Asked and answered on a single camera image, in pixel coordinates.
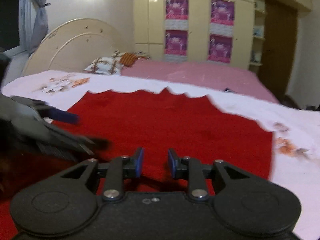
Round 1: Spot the purple poster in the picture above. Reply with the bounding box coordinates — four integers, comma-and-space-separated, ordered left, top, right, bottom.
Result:
165, 0, 189, 20
208, 34, 233, 64
210, 0, 235, 26
164, 30, 188, 56

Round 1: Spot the brown wooden door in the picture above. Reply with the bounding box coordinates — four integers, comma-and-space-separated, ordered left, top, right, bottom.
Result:
258, 0, 298, 101

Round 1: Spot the white floral bed sheet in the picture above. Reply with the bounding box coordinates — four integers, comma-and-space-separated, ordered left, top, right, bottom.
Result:
2, 70, 319, 239

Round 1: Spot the lower right purple poster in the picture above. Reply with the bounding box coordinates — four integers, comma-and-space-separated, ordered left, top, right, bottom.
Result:
208, 34, 233, 64

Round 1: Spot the orange patterned pillow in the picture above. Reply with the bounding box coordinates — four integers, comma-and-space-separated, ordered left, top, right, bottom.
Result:
112, 51, 150, 67

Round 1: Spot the grey curtain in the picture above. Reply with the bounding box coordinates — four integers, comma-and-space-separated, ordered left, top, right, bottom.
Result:
18, 0, 50, 55

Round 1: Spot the white patterned pillow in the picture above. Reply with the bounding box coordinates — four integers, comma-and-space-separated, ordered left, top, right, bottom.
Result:
84, 57, 124, 76

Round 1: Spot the cream round headboard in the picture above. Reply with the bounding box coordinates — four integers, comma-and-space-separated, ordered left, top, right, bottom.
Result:
22, 18, 130, 76

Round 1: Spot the cream wardrobe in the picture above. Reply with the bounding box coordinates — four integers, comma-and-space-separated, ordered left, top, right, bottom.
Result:
133, 0, 254, 69

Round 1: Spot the upper left purple poster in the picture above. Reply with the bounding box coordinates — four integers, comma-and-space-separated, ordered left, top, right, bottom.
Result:
165, 0, 189, 20

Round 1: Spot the cream corner shelf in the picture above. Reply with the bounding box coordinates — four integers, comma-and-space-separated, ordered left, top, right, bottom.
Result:
249, 0, 267, 75

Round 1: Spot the red knitted cloth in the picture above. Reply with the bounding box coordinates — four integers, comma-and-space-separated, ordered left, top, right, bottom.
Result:
9, 89, 276, 239

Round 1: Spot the upper right purple poster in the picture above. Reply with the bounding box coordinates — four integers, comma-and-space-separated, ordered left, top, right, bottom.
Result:
210, 0, 235, 26

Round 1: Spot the pink bed cover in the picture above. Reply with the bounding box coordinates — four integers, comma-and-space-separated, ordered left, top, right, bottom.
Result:
121, 60, 279, 103

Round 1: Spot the lower left purple poster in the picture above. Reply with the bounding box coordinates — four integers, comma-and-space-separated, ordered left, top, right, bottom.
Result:
164, 30, 188, 56

